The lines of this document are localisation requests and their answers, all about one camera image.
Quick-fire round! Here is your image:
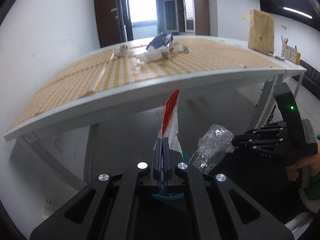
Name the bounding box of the red white snack wrapper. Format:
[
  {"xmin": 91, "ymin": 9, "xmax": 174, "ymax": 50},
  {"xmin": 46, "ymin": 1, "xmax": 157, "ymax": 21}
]
[{"xmin": 157, "ymin": 90, "xmax": 183, "ymax": 155}]

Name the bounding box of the brown paper bag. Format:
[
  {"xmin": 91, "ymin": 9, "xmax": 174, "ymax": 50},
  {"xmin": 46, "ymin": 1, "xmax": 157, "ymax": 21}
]
[{"xmin": 241, "ymin": 9, "xmax": 287, "ymax": 55}]

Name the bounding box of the white plastic bag ball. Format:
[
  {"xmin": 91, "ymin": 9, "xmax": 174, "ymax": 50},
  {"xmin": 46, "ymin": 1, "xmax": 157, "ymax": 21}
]
[{"xmin": 113, "ymin": 44, "xmax": 130, "ymax": 58}]

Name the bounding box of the yellow checkered tablecloth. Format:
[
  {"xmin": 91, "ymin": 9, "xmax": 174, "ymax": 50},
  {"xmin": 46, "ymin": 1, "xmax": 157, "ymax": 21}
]
[{"xmin": 10, "ymin": 38, "xmax": 276, "ymax": 128}]

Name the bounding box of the blue snack bag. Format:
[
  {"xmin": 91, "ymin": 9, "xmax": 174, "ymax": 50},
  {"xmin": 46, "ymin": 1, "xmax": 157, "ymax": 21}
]
[{"xmin": 146, "ymin": 32, "xmax": 173, "ymax": 51}]

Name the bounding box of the clear plastic bottle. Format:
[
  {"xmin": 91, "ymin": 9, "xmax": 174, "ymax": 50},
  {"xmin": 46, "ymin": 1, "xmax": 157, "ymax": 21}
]
[{"xmin": 189, "ymin": 124, "xmax": 235, "ymax": 174}]

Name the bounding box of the person's right hand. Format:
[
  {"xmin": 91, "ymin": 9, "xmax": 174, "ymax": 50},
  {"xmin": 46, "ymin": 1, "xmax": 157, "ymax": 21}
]
[{"xmin": 285, "ymin": 140, "xmax": 320, "ymax": 181}]

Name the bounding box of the blue plastic trash basket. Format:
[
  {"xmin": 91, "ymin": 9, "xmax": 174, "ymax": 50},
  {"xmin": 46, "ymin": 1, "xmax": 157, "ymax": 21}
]
[{"xmin": 151, "ymin": 154, "xmax": 190, "ymax": 202}]

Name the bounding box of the dark brown wardrobe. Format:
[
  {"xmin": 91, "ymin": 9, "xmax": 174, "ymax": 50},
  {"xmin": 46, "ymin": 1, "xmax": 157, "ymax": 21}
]
[{"xmin": 94, "ymin": 0, "xmax": 127, "ymax": 48}]

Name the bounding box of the brown gold snack wrapper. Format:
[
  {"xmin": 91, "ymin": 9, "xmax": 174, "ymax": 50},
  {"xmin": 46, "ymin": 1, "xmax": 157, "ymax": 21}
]
[{"xmin": 169, "ymin": 42, "xmax": 190, "ymax": 56}]

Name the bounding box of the cardboard pen holder box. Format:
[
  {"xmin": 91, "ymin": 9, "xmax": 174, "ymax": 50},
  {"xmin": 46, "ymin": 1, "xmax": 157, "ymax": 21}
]
[{"xmin": 281, "ymin": 36, "xmax": 301, "ymax": 64}]

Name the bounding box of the white tissue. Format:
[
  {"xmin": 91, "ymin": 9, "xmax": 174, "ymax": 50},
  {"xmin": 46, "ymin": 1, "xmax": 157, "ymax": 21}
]
[{"xmin": 136, "ymin": 46, "xmax": 171, "ymax": 63}]

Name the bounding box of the brown cabinet with glass door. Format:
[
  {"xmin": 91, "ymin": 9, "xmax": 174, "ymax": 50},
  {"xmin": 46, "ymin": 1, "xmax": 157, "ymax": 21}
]
[{"xmin": 183, "ymin": 0, "xmax": 210, "ymax": 36}]

